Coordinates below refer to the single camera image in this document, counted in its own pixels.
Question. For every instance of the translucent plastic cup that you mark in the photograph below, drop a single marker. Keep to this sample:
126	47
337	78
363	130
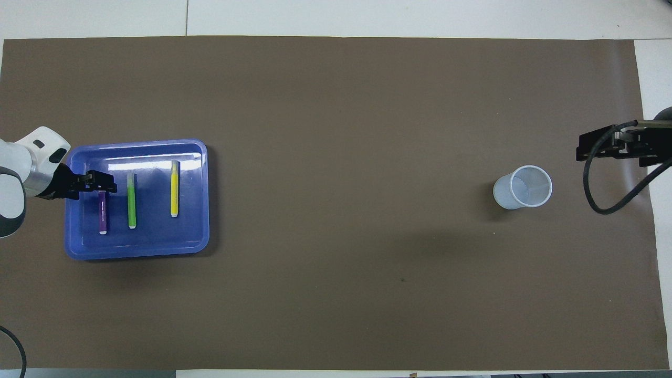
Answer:
506	197

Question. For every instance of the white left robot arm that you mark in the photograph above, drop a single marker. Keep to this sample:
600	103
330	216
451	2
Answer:
21	168

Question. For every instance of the brown table mat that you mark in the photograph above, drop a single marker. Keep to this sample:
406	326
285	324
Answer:
336	236

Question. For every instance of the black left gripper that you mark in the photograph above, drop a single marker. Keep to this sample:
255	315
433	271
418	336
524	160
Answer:
65	184

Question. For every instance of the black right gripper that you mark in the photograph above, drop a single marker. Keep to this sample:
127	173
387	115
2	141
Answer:
653	144

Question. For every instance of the blue plastic tray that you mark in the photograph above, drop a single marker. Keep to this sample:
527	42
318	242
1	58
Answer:
157	236

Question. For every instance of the green highlighter pen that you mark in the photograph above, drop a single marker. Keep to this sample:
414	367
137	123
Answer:
132	202

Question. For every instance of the purple highlighter pen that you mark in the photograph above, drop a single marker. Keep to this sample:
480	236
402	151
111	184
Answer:
103	215

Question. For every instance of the yellow highlighter pen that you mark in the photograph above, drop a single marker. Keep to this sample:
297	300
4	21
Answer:
175	194

